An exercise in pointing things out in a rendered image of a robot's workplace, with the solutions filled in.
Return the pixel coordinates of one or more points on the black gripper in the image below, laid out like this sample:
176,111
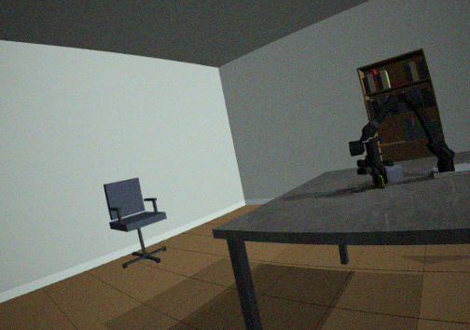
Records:
375,166

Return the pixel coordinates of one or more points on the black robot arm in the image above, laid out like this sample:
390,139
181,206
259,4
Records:
414,100

